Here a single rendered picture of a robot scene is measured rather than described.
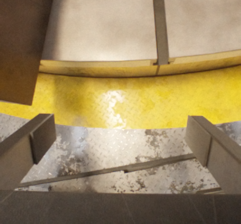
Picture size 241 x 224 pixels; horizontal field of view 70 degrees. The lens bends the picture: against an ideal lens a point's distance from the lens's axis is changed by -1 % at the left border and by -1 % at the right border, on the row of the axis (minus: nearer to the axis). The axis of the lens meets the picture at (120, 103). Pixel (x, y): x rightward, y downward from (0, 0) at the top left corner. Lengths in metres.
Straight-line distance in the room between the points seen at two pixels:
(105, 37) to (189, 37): 0.31
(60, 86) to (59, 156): 0.39
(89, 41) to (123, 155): 0.57
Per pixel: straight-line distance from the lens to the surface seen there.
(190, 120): 0.16
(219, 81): 1.04
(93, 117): 0.96
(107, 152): 0.95
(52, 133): 0.17
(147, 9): 0.76
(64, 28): 0.79
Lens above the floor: 0.93
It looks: 80 degrees down
